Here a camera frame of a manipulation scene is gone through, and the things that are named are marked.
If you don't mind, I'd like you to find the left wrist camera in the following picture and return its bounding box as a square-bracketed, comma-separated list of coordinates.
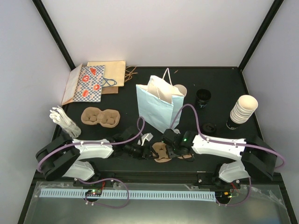
[137, 133, 153, 146]

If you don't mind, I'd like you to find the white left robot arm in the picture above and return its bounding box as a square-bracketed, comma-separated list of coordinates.
[36, 126, 153, 186]

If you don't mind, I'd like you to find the brown kraft paper bag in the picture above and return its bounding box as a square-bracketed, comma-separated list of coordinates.
[101, 86, 119, 95]

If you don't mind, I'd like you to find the tall stack of paper cups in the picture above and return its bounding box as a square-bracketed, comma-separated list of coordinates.
[226, 95, 258, 130]

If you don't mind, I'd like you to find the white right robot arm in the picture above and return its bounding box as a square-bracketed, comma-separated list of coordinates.
[161, 129, 277, 188]

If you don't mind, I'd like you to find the white orange-edged paper bag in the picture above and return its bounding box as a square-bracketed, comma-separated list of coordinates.
[61, 64, 82, 105]

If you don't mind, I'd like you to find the black paper cup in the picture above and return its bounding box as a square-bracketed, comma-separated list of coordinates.
[195, 89, 212, 109]

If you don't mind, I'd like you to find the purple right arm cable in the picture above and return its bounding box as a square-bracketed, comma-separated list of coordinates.
[169, 104, 286, 169]

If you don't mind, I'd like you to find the small electronics board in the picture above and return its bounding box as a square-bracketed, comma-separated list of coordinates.
[85, 189, 102, 196]

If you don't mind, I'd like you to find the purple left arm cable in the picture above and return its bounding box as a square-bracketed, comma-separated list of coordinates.
[37, 116, 145, 173]

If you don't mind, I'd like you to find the light blue paper bag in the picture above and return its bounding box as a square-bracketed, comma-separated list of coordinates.
[136, 68, 185, 133]

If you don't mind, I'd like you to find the single cardboard cup carrier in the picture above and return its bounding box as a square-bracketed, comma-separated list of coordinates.
[152, 142, 171, 163]

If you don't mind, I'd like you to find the blue checkered paper bag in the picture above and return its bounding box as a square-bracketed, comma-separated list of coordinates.
[73, 65, 117, 103]

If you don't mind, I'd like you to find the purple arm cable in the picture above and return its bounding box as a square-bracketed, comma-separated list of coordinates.
[37, 116, 145, 173]
[169, 104, 286, 169]

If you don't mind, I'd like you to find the light blue slotted cable duct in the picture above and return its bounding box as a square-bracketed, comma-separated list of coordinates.
[39, 189, 216, 202]

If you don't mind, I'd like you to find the tan kraft paper bag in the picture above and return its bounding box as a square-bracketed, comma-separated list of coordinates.
[87, 61, 138, 87]

